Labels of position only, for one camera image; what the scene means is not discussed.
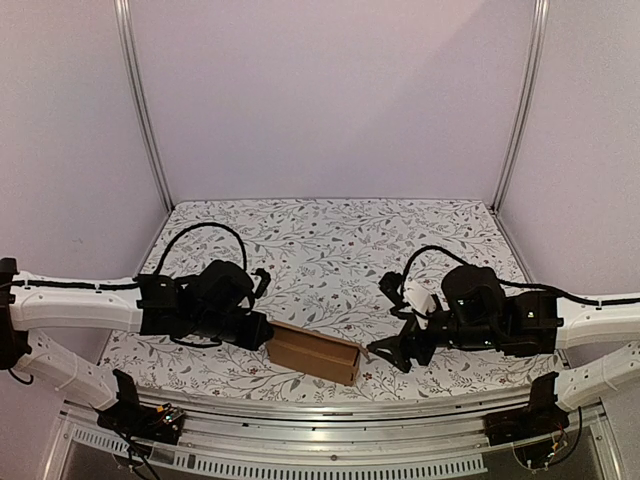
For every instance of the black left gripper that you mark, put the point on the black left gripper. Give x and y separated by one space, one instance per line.
257 336

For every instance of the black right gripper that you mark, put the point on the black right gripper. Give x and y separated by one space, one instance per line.
417 342

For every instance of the brown cardboard box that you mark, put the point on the brown cardboard box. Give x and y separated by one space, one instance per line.
312 353

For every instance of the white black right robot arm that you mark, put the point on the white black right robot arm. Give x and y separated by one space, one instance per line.
590 320

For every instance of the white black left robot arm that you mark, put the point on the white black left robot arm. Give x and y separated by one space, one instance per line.
33 306

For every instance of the floral patterned table mat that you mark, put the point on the floral patterned table mat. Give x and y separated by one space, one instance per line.
325 258

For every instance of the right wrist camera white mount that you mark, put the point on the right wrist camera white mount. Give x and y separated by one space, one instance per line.
410 300

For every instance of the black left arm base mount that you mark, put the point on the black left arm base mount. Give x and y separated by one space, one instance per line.
130 418

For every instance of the aluminium front rail frame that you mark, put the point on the aluminium front rail frame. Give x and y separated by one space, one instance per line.
224 438

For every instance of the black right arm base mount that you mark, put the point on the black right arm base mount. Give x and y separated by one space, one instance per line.
540 416

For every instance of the left aluminium corner post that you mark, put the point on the left aluminium corner post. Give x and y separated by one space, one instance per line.
133 70

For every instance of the aluminium corner post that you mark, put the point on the aluminium corner post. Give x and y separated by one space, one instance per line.
525 100
133 70

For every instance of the right aluminium corner post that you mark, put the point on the right aluminium corner post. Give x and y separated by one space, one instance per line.
525 100

